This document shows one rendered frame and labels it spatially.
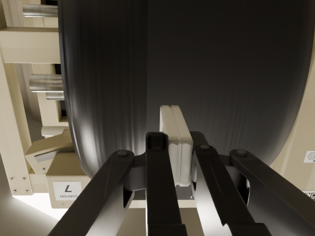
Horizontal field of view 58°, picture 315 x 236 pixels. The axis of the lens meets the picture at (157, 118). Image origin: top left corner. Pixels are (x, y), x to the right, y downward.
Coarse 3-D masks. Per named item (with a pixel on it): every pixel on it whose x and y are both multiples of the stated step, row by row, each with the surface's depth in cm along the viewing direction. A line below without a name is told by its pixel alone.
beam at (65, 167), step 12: (60, 156) 101; (72, 156) 101; (60, 168) 95; (72, 168) 95; (48, 180) 92; (60, 180) 93; (72, 180) 93; (84, 180) 93; (48, 192) 95; (60, 204) 97; (132, 204) 98; (144, 204) 99; (180, 204) 99; (192, 204) 100
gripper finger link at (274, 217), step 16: (240, 160) 14; (256, 160) 14; (256, 176) 13; (272, 176) 13; (240, 192) 15; (256, 192) 13; (272, 192) 12; (288, 192) 12; (256, 208) 13; (272, 208) 12; (288, 208) 11; (304, 208) 11; (272, 224) 12; (288, 224) 11; (304, 224) 10
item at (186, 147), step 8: (176, 112) 20; (176, 120) 19; (184, 120) 19; (176, 128) 18; (184, 128) 18; (184, 136) 16; (184, 144) 16; (192, 144) 16; (184, 152) 16; (192, 152) 16; (184, 160) 16; (184, 168) 16; (184, 176) 16; (184, 184) 17
